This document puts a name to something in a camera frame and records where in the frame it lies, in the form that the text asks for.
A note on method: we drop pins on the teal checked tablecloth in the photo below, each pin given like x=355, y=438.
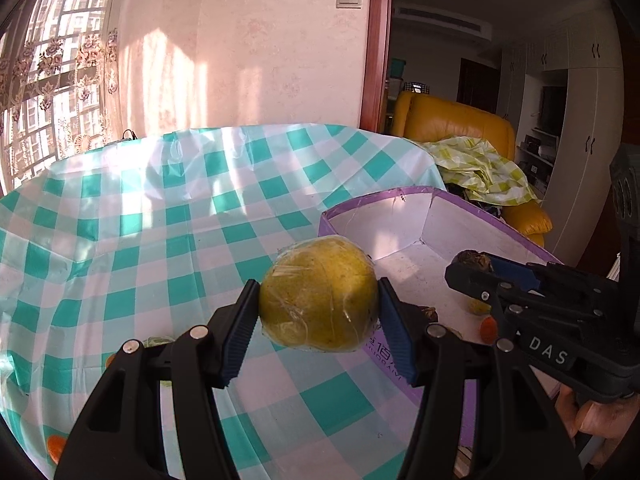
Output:
x=150, y=240

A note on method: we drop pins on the dark wooden door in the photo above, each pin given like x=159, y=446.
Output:
x=477, y=87

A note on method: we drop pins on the wooden door frame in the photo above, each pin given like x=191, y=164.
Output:
x=375, y=50

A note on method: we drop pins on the dark brown date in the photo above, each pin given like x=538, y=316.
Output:
x=475, y=259
x=430, y=314

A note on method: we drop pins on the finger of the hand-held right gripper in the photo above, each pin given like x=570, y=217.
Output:
x=520, y=272
x=475, y=282

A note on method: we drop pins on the large plastic-wrapped green pear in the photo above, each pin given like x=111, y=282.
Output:
x=155, y=342

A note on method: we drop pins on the black television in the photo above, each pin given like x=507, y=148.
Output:
x=552, y=110

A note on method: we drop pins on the green checked cloth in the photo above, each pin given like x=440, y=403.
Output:
x=480, y=165

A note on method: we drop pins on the floral lace curtain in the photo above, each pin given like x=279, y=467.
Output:
x=50, y=85

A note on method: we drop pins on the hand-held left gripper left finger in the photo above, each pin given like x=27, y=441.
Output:
x=239, y=340

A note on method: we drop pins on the white wardrobe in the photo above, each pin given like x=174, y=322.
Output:
x=585, y=160

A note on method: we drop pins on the plastic-wrapped yellow pear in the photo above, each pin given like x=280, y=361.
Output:
x=315, y=295

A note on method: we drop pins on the teal storage bin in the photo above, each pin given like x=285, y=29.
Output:
x=397, y=66

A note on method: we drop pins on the purple cardboard box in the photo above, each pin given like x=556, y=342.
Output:
x=380, y=220

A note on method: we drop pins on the yellow leather sofa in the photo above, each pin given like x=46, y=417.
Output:
x=450, y=120

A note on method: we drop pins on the small plastic-wrapped yellow-green pear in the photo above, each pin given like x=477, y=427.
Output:
x=477, y=306

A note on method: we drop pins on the person's right hand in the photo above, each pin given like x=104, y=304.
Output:
x=600, y=417

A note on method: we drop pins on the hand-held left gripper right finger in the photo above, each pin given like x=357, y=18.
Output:
x=397, y=340

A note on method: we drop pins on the large orange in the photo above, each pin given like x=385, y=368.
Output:
x=56, y=449

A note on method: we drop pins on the ceiling air vent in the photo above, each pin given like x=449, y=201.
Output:
x=440, y=19

